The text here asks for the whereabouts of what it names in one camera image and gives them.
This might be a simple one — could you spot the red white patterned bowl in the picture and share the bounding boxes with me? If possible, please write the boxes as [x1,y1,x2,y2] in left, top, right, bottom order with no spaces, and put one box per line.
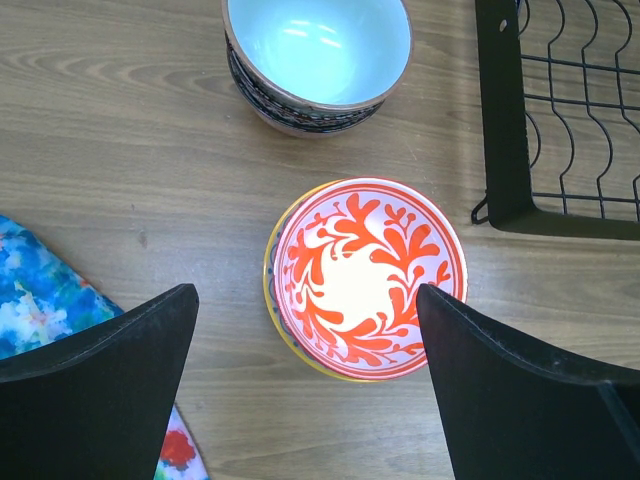
[274,177,468,382]

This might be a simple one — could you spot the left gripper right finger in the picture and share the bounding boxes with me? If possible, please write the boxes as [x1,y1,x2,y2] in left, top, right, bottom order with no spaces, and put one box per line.
[416,284,639,479]

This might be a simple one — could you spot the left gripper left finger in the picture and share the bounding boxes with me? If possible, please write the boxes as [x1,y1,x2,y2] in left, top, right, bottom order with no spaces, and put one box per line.
[1,284,199,479]

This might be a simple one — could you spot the black wire dish rack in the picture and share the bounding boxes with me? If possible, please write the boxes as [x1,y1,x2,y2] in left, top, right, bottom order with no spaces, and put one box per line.
[471,1,639,240]

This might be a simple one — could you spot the blue floral cloth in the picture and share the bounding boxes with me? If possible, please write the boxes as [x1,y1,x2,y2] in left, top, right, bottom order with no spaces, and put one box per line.
[1,218,207,479]

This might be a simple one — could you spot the mint green bowl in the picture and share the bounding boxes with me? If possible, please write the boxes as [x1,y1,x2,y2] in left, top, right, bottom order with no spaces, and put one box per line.
[222,0,412,110]

